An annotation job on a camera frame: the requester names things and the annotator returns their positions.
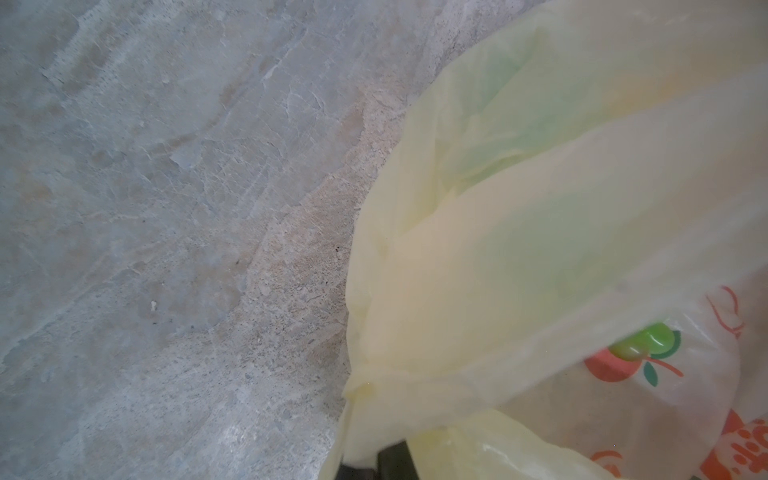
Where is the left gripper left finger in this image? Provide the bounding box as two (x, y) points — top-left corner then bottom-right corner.
(334, 463), (378, 480)

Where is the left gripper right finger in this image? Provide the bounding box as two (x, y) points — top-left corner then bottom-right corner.
(377, 441), (419, 480)

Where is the cream plastic shopping bag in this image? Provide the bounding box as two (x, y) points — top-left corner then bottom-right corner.
(320, 1), (767, 479)

